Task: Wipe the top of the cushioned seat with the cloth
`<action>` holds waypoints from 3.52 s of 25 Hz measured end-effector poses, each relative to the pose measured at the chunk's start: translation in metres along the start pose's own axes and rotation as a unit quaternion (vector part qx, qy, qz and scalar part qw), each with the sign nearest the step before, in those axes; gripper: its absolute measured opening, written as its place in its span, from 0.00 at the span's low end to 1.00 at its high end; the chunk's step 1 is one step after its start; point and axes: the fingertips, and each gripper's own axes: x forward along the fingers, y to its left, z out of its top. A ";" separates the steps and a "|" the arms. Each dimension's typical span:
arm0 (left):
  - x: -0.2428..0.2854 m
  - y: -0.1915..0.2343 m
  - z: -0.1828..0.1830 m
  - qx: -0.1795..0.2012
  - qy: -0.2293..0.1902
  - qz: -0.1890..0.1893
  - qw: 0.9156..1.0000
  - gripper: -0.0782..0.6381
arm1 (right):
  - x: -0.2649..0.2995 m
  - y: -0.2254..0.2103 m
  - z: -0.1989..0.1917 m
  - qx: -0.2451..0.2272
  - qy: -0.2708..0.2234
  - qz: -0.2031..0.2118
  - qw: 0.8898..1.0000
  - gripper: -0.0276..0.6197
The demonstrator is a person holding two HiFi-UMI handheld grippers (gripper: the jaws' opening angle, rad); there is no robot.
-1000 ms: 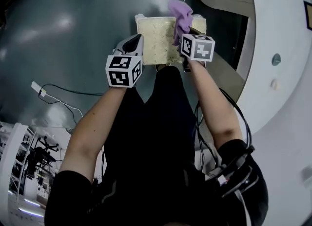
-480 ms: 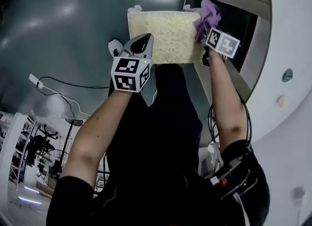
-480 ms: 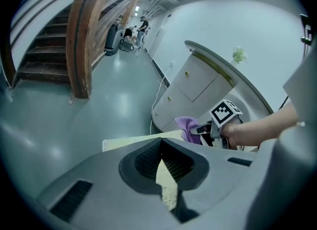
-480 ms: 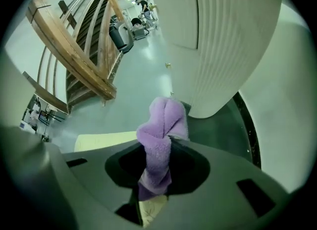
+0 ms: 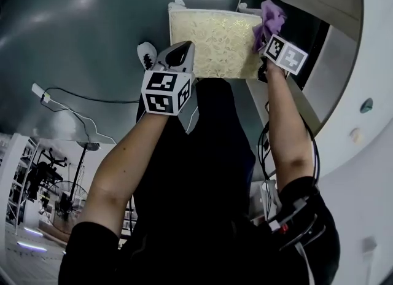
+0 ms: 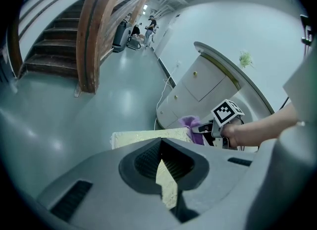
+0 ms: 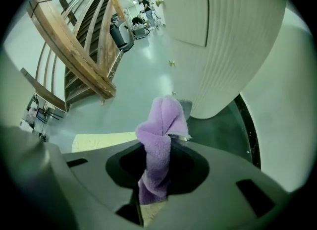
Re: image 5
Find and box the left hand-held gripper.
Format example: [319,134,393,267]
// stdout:
[140,40,197,116]

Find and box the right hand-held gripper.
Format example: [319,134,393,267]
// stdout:
[257,33,309,82]

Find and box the purple cloth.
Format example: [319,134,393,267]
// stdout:
[252,0,286,53]

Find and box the cream cushioned stool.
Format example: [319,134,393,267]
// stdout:
[168,0,265,79]

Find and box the person's left forearm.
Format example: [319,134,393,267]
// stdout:
[76,113,169,238]

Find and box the person's right forearm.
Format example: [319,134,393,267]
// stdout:
[264,62,311,192]

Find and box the white curved desk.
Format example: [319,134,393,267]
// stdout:
[245,0,393,186]

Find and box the person's left white shoe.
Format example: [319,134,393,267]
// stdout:
[137,41,158,70]

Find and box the person's black clothing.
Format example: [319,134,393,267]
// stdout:
[58,79,341,285]

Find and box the white power adapter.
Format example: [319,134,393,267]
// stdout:
[31,83,52,103]

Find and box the white framed mirror panel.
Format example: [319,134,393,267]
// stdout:
[0,133,117,285]

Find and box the black floor cable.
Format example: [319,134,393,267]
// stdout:
[42,87,142,105]

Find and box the black device cable bundle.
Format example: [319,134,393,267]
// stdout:
[257,114,322,217]

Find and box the thin white floor cable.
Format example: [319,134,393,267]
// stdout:
[45,99,117,145]

